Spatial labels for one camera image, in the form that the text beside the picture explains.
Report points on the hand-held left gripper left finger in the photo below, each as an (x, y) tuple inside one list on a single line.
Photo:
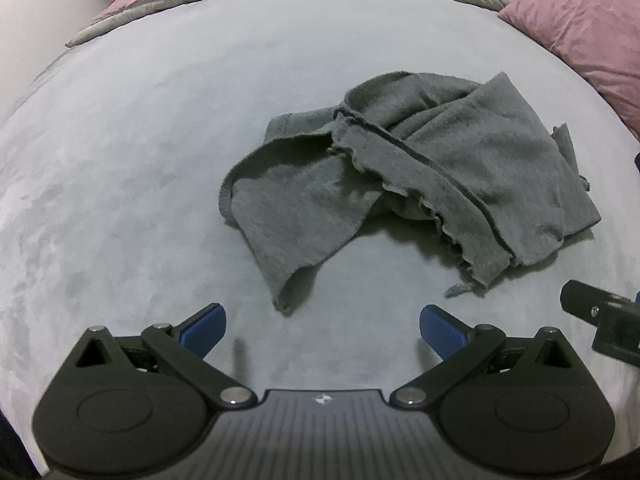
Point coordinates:
[(205, 331)]

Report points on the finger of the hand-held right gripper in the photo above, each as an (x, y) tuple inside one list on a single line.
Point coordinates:
[(580, 297)]

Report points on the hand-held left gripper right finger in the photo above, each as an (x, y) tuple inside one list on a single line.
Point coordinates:
[(440, 332)]

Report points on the grey knit ruffled top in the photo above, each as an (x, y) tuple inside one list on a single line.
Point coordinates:
[(450, 160)]

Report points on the light grey bed sheet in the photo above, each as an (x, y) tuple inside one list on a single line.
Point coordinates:
[(150, 185)]

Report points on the large pink pillow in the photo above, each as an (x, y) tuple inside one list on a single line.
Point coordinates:
[(580, 30)]

